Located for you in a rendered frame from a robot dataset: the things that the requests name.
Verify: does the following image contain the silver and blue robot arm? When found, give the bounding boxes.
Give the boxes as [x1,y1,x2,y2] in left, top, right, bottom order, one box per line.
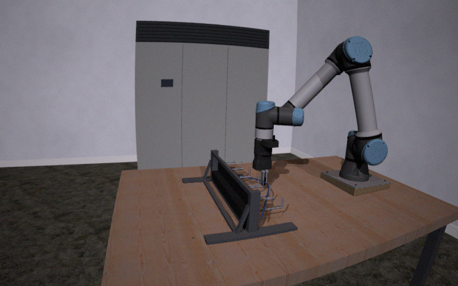
[255,36,388,182]

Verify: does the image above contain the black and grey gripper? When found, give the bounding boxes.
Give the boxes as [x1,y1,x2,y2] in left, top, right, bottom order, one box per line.
[252,128,279,186]

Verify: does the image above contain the grey rack with cable hooks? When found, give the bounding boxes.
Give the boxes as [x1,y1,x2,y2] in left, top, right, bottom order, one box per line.
[182,150,298,245]

